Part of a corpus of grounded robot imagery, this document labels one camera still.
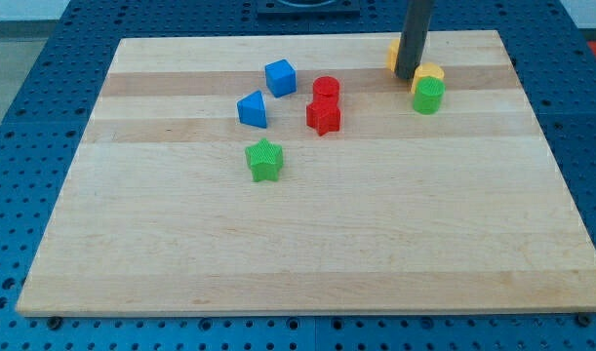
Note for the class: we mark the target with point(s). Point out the blue cube block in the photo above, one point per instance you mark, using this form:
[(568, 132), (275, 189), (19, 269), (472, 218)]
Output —
[(281, 78)]

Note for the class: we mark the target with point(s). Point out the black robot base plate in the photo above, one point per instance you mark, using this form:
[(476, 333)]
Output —
[(277, 8)]

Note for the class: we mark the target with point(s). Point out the yellow heart block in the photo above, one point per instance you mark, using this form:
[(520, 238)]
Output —
[(428, 69)]

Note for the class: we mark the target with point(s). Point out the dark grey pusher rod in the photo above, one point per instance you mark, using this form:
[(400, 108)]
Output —
[(412, 38)]

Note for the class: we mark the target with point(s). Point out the green cylinder block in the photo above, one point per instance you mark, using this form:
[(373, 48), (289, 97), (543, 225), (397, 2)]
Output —
[(428, 95)]

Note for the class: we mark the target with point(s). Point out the green star block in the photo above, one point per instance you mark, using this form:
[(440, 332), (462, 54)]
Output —
[(265, 160)]

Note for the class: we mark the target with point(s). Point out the red cylinder block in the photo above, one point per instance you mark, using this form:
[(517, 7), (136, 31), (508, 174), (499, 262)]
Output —
[(326, 88)]

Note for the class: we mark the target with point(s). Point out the yellow block behind pole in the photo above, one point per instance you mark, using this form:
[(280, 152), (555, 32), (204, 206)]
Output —
[(392, 54)]

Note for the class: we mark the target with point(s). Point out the blue triangle block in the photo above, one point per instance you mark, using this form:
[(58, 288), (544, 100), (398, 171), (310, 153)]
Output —
[(251, 110)]

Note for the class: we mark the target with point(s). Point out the red star block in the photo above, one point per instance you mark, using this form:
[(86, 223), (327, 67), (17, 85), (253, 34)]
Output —
[(323, 116)]

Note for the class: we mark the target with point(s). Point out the wooden board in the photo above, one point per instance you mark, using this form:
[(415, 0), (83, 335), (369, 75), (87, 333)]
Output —
[(460, 212)]

